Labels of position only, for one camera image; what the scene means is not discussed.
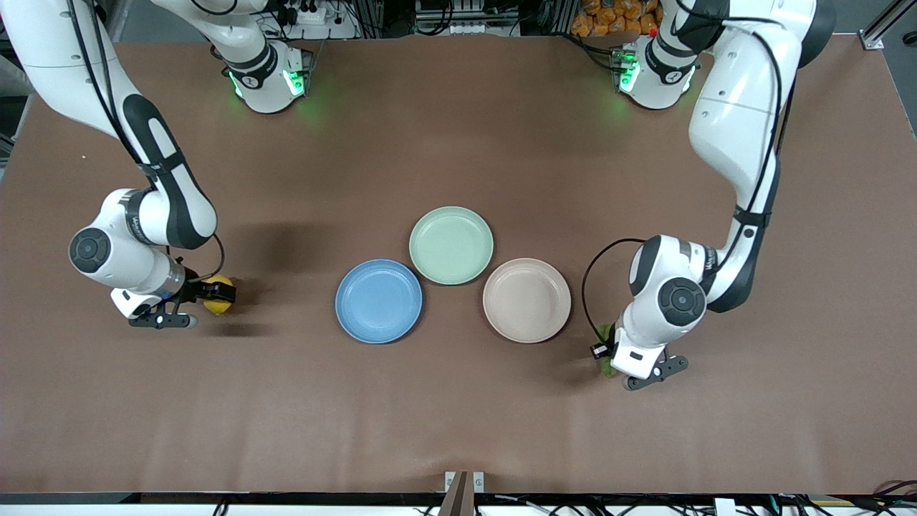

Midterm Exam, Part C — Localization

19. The yellow lemon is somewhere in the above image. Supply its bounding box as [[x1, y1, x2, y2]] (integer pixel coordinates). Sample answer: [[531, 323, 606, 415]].
[[203, 275, 235, 316]]

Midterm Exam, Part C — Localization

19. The green lettuce leaf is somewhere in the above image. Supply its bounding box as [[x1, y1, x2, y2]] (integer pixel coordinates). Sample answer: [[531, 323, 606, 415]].
[[597, 322, 618, 379]]

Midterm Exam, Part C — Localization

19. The beige round plate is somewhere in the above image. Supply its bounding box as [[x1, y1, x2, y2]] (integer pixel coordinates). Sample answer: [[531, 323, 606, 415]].
[[483, 258, 572, 344]]

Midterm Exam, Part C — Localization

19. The blue round plate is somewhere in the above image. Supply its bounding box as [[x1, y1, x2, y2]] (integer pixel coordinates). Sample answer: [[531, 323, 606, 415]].
[[335, 259, 423, 345]]

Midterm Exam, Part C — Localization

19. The pale green round plate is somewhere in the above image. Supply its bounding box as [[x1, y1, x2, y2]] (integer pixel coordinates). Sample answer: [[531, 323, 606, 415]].
[[409, 206, 494, 286]]

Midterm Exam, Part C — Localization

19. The white power strip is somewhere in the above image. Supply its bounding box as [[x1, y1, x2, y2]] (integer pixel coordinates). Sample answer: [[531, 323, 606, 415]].
[[276, 0, 359, 40]]

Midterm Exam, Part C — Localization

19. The orange packaged goods pile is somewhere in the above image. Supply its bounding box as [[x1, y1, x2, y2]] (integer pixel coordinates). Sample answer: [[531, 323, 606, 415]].
[[571, 0, 660, 38]]

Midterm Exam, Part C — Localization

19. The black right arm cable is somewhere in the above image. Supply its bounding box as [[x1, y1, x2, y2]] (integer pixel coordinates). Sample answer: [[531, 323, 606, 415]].
[[64, 0, 226, 284]]

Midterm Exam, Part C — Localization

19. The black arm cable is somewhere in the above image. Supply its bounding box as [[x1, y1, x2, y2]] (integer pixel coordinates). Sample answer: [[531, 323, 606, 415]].
[[582, 0, 796, 352], [64, 0, 226, 284]]

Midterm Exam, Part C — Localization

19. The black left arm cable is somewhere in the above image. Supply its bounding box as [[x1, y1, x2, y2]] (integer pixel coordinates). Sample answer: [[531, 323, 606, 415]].
[[582, 0, 796, 352]]

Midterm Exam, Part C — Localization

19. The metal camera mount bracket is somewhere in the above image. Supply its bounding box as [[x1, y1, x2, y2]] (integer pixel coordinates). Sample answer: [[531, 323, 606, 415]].
[[444, 471, 486, 516]]

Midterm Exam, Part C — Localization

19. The aluminium frame profile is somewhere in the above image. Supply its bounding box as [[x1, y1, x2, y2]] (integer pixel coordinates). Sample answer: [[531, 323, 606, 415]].
[[862, 0, 917, 51]]

